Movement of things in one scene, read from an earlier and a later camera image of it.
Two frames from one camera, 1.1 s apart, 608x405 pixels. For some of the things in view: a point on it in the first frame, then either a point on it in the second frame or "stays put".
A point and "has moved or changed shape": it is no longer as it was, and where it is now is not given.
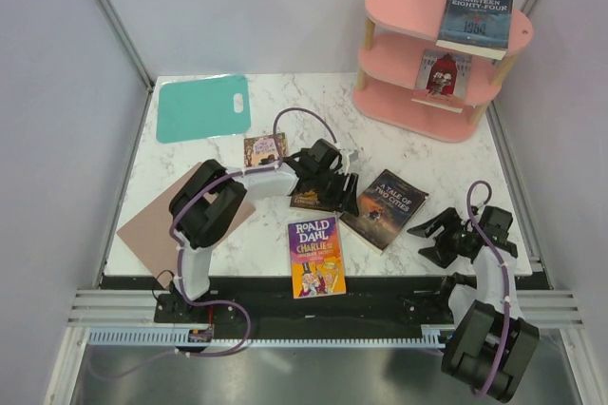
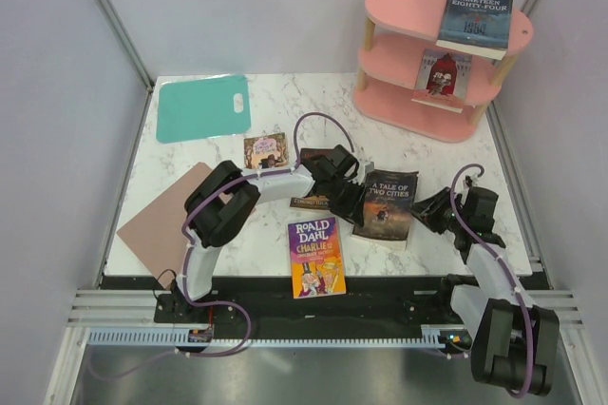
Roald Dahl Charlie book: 316,262 stays put
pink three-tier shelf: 401,19 stays put
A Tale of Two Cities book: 382,212 has moved or changed shape
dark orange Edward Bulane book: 309,199 stays put
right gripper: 440,254 → 428,208
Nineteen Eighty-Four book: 477,20 stays put
